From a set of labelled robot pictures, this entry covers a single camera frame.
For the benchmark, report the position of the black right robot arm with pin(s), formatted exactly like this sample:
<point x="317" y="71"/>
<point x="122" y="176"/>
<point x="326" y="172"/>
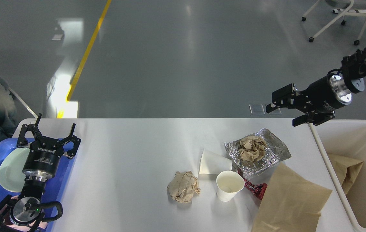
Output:
<point x="353" y="71"/>

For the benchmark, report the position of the floor socket cover left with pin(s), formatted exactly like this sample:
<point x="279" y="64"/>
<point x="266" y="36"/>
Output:
<point x="257" y="109"/>

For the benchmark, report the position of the floor socket cover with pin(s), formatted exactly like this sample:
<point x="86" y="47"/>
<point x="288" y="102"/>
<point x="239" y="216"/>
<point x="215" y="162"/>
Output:
<point x="257" y="109"/>
<point x="276" y="111"/>

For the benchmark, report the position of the crumpled brown paper ball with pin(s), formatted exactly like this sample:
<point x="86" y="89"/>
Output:
<point x="183" y="187"/>

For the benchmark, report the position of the red snack wrapper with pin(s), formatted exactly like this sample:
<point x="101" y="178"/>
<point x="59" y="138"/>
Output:
<point x="258" y="190"/>

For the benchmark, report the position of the white paper cup upright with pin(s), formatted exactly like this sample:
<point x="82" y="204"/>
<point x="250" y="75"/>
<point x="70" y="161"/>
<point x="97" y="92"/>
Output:
<point x="229" y="183"/>

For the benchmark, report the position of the light green plate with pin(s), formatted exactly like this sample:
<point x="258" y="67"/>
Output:
<point x="11" y="175"/>

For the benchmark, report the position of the brown paper in bin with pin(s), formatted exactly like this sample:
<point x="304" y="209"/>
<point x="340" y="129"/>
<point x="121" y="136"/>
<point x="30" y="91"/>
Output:
<point x="346" y="169"/>

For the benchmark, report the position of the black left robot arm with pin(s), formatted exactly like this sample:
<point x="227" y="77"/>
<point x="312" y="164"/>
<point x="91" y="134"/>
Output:
<point x="27" y="211"/>

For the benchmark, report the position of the aluminium foil sheet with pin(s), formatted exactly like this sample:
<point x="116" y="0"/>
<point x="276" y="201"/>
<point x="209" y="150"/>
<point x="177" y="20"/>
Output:
<point x="276" y="152"/>

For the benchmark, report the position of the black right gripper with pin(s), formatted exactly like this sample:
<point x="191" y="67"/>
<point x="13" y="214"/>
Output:
<point x="326" y="94"/>

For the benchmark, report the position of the brown paper bag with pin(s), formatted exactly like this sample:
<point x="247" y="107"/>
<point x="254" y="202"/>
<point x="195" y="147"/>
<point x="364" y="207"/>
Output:
<point x="290" y="203"/>

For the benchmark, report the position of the white office chair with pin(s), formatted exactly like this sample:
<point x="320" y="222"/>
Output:
<point x="350" y="8"/>

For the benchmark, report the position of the beige plastic bin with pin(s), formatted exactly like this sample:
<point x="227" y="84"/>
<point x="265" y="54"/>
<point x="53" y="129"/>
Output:
<point x="346" y="138"/>

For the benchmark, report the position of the pink mug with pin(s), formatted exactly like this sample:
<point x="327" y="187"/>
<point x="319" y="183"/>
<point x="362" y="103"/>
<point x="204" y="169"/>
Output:
<point x="41" y="225"/>

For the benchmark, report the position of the white chair base left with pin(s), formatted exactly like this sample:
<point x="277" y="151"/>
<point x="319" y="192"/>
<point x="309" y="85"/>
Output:
<point x="15" y="96"/>

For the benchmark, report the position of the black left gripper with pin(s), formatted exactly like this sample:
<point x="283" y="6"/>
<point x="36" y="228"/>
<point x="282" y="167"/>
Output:
<point x="45" y="153"/>

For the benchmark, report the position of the floor socket cover right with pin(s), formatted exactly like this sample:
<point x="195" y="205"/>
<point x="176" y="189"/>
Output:
<point x="276" y="111"/>

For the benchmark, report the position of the flattened white paper cup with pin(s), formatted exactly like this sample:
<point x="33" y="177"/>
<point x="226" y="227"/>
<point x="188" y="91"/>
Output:
<point x="213" y="164"/>

